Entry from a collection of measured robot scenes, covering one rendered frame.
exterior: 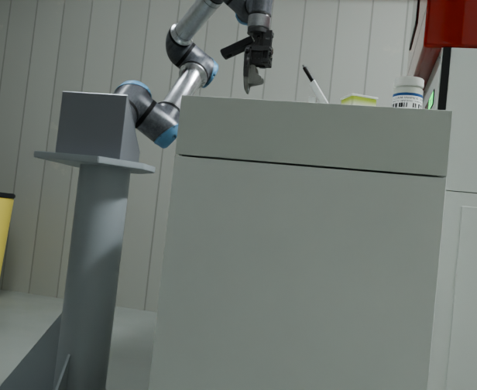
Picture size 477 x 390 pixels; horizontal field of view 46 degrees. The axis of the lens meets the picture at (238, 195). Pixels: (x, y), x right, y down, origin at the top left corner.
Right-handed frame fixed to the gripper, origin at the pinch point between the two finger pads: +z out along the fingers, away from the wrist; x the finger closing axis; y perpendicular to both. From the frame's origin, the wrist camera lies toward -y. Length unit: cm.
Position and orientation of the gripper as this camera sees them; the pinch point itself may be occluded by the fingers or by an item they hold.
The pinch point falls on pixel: (245, 90)
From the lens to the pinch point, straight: 188.2
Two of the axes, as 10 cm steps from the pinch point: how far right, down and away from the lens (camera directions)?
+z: -1.1, 9.9, -0.5
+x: 2.2, 0.7, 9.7
